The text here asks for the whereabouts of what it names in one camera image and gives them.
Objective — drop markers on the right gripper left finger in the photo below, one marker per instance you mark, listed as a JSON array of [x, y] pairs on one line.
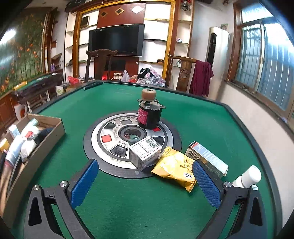
[[81, 182]]

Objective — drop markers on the black television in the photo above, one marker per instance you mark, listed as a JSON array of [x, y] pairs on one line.
[[126, 39]]

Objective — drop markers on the pile of clothes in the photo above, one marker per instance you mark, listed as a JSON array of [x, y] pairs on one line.
[[149, 76]]

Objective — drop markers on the dark side table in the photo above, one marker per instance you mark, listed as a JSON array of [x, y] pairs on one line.
[[37, 86]]

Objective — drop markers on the long white medicine box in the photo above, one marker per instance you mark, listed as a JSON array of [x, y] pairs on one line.
[[197, 151]]

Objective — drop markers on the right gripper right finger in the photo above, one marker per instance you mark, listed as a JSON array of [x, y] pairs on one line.
[[209, 183]]

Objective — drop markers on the round table centre console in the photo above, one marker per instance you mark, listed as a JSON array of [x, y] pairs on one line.
[[108, 141]]

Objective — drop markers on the black snack packet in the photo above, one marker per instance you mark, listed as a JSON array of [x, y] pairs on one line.
[[42, 135]]

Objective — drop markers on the white pill bottle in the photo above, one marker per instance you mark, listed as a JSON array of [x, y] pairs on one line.
[[250, 177]]

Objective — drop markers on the small grey carton box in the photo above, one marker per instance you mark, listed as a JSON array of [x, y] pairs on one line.
[[144, 153]]

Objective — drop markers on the wooden chair near television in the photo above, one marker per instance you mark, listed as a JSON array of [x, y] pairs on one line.
[[102, 55]]

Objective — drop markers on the yellow snack packet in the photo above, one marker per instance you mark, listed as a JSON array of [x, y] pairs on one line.
[[173, 164]]

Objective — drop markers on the white standing air conditioner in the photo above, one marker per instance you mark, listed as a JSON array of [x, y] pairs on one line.
[[216, 56]]

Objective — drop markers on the wooden chair with cloth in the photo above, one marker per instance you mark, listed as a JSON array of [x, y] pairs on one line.
[[184, 71]]

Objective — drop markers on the cardboard tray box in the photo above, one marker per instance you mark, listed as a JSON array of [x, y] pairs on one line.
[[15, 179]]

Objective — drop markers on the flower wall painting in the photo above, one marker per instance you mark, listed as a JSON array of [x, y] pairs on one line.
[[22, 48]]

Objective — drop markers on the maroon cloth on chair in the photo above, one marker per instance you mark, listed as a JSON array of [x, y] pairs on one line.
[[201, 79]]

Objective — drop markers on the white bottle red label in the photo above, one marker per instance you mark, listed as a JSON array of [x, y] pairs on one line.
[[30, 132]]

